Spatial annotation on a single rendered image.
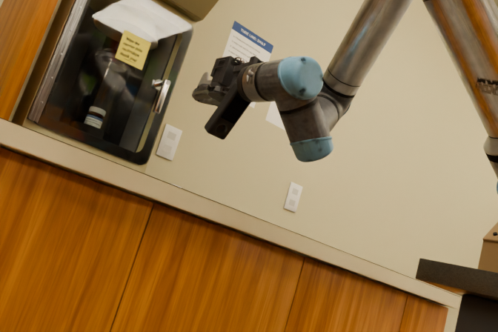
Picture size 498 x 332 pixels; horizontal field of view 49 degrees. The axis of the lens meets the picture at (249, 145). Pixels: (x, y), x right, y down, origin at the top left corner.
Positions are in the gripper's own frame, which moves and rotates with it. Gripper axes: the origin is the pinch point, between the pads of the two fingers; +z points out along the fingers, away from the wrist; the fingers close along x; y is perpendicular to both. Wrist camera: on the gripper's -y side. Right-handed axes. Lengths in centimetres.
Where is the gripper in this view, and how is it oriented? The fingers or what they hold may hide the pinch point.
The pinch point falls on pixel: (196, 98)
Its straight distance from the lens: 122.2
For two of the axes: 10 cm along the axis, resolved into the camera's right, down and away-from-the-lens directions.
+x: -7.4, -3.6, -5.7
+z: -6.1, -0.1, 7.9
